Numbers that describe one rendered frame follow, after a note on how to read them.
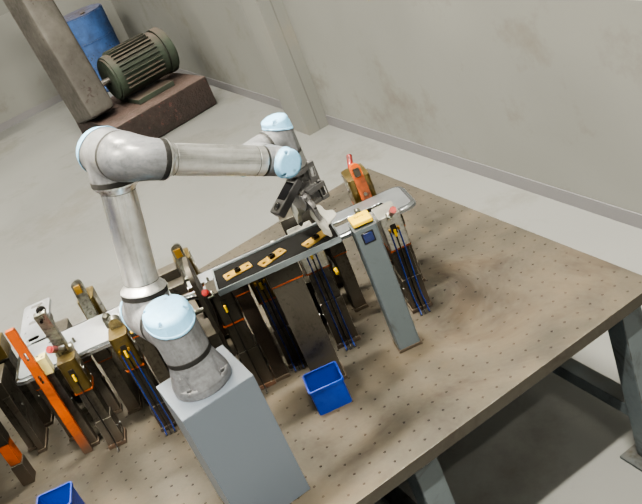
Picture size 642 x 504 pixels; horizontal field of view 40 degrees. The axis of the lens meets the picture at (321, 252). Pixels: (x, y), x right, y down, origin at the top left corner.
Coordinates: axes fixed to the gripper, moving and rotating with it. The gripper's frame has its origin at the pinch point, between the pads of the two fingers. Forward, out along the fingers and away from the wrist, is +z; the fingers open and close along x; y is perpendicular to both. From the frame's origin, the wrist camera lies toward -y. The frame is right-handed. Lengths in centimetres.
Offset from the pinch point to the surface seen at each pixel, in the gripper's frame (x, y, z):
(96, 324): 65, -54, 18
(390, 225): 3.9, 26.3, 15.1
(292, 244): 5.2, -5.2, 1.8
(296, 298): 2.5, -12.0, 15.4
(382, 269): -7.4, 11.9, 18.5
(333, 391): -7.7, -17.7, 41.7
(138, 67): 529, 160, 61
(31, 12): 554, 106, -14
